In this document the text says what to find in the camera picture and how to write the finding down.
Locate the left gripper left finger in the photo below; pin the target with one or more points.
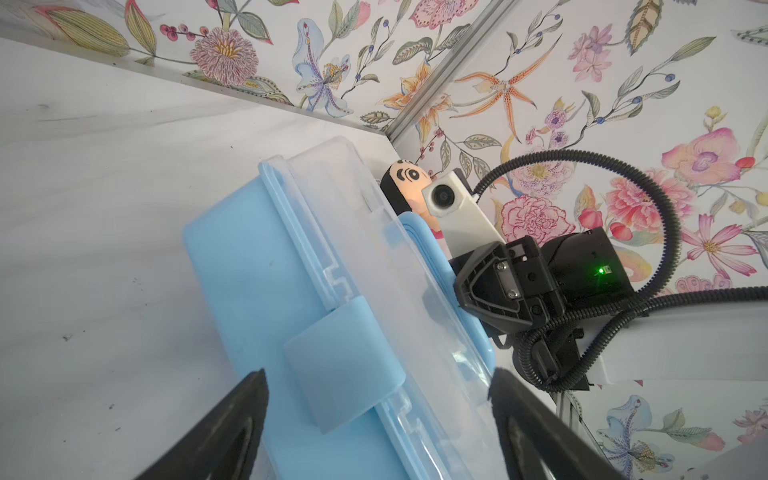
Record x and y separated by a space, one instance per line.
224 444

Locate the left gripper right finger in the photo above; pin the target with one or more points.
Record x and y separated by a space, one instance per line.
535 443

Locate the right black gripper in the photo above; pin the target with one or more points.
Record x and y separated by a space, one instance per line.
520 286

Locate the light blue plastic toolbox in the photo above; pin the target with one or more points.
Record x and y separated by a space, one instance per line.
373 370

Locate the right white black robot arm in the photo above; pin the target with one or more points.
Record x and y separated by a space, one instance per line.
695 333

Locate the cartoon boy plush doll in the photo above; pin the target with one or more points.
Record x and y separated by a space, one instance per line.
402 185

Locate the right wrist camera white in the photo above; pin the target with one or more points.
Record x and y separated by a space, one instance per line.
462 222

